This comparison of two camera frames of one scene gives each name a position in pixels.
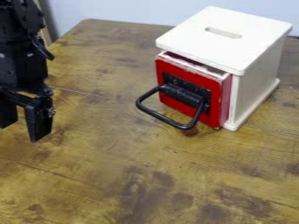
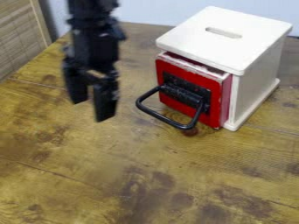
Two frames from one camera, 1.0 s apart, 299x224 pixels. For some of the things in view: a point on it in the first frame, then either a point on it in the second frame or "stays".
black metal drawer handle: (182, 93) stays
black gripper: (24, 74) -> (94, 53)
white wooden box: (242, 43) stays
